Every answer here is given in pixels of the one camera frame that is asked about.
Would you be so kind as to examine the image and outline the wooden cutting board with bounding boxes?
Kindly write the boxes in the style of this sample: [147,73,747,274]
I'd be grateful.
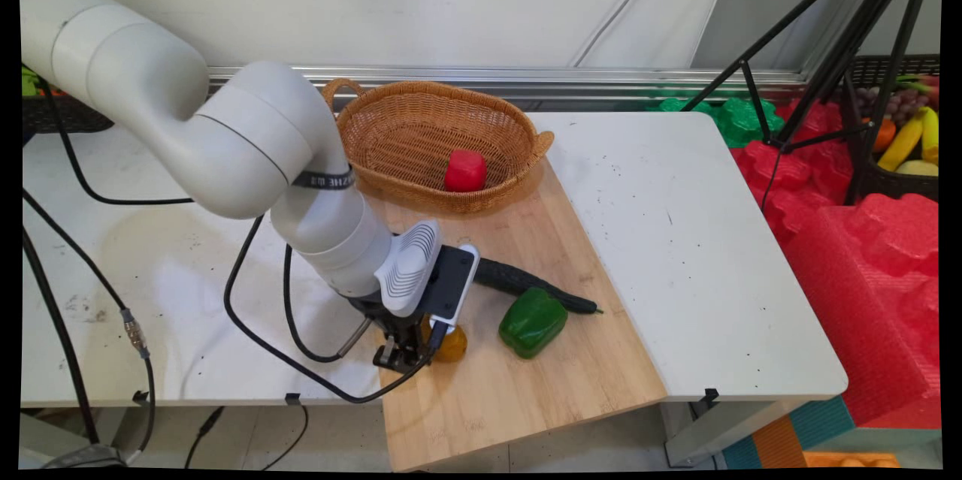
[359,157,668,473]

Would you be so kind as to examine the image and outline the long yellow banana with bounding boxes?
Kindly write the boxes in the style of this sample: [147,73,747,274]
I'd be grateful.
[877,113,924,172]

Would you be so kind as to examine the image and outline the white ribbed camera mount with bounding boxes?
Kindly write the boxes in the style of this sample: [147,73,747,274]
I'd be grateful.
[374,220,443,318]

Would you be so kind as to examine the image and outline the black cable with metal connector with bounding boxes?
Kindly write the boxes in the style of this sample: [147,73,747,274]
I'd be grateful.
[23,191,157,460]

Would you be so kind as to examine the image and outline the black floor cable with plug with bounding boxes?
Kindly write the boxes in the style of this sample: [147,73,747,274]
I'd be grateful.
[184,406,225,469]

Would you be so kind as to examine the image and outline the yellow orange bell pepper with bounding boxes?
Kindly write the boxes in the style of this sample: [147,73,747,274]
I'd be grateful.
[419,317,468,363]

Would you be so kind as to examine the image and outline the thick black cable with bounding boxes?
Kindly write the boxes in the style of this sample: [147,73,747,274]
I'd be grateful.
[23,228,101,445]

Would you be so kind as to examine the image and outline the white table leg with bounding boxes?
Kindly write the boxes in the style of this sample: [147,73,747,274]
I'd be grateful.
[661,397,799,467]

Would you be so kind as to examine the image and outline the black basket with fruit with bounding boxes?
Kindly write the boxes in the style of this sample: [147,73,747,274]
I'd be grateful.
[846,54,940,203]

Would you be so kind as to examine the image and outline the thin black floor cable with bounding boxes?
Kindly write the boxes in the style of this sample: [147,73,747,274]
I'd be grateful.
[263,404,310,470]

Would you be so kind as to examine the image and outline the teal orange floor mat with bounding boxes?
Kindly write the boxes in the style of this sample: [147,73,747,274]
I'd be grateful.
[721,396,858,469]

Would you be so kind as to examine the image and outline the purple grape bunch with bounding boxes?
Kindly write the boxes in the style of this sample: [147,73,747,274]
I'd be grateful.
[857,87,930,128]

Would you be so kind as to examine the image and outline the green foam sheet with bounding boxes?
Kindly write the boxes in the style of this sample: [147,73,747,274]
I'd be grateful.
[648,95,785,149]

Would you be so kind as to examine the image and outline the black basket with vegetables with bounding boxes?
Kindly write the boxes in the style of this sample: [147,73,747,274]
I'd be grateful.
[21,65,115,134]

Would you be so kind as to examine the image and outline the red bell pepper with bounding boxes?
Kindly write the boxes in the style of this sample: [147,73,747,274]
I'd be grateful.
[443,149,489,193]

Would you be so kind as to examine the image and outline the black tripod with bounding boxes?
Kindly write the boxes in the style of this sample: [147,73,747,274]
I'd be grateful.
[680,0,940,207]

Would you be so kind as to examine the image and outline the green bell pepper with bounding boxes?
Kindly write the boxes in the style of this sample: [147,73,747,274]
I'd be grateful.
[498,287,569,359]

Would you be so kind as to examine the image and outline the short yellow banana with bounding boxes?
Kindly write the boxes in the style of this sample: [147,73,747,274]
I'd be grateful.
[920,106,940,165]

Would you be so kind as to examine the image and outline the orange tray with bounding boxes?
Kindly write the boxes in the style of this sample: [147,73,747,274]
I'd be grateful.
[803,451,901,469]

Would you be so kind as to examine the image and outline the black white wrist camera box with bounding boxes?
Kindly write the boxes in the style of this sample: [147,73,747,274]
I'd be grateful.
[419,243,481,328]

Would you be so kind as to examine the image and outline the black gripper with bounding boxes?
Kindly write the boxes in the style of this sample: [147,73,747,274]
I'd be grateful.
[348,295,438,375]

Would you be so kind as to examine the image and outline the black camera usb cable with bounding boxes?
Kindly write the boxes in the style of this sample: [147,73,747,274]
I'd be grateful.
[224,213,449,405]

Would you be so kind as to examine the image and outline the oval wicker basket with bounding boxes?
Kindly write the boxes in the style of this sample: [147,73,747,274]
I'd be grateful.
[322,78,555,213]

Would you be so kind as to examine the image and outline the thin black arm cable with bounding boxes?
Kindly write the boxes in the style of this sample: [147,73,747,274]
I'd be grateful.
[38,78,195,207]

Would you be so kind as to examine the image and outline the aluminium wall rail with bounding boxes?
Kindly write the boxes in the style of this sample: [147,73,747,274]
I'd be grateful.
[207,65,809,102]

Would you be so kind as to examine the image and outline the dark green cucumber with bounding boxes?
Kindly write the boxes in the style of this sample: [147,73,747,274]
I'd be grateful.
[473,258,604,315]

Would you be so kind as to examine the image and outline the red foam sheet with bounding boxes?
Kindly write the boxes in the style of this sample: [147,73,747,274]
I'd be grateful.
[731,98,942,430]

